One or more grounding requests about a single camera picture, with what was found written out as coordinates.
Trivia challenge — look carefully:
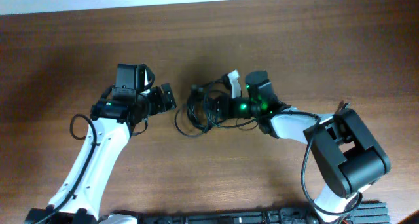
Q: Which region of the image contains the black USB cable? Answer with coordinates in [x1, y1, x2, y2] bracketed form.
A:
[173, 81, 230, 138]

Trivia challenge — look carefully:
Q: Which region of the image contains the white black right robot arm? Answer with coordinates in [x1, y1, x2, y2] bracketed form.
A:
[203, 71, 391, 223]

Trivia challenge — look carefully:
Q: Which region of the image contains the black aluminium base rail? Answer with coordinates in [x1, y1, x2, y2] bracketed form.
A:
[98, 200, 390, 224]

